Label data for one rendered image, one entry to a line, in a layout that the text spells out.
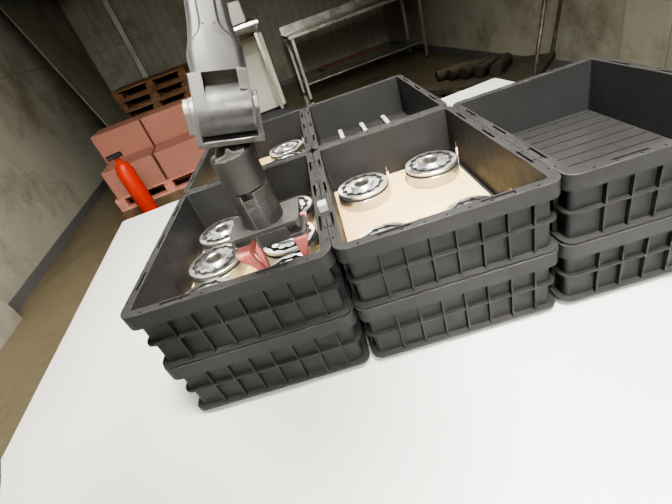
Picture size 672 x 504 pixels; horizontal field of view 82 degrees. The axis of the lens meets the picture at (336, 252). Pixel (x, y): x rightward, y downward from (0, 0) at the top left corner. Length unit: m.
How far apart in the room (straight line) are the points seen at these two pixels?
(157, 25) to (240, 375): 7.10
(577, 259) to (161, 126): 4.17
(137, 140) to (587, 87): 4.08
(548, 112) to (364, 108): 0.52
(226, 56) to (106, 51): 7.21
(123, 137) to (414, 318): 4.17
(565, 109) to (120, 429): 1.06
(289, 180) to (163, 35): 6.74
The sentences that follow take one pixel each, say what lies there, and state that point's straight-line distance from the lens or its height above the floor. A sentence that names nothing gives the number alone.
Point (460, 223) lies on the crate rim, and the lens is 0.51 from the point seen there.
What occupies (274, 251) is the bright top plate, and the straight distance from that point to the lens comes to 0.68.
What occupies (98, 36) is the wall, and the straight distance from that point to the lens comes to 7.70.
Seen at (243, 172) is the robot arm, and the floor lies 1.04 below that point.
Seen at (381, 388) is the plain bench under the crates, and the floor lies 0.70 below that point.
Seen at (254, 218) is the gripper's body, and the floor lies 0.98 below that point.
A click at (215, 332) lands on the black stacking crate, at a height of 0.85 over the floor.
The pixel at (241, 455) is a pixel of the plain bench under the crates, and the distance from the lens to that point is 0.64.
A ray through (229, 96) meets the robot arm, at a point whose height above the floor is 1.13.
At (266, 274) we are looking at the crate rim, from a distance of 0.50.
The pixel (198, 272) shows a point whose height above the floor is 0.86.
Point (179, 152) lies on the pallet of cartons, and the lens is 4.16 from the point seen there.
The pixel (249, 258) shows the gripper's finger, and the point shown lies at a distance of 0.56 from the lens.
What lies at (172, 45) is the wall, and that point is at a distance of 7.51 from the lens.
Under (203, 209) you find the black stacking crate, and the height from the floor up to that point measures 0.89.
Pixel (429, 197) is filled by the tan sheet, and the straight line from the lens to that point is 0.75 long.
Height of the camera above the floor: 1.20
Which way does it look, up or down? 33 degrees down
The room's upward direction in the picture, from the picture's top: 20 degrees counter-clockwise
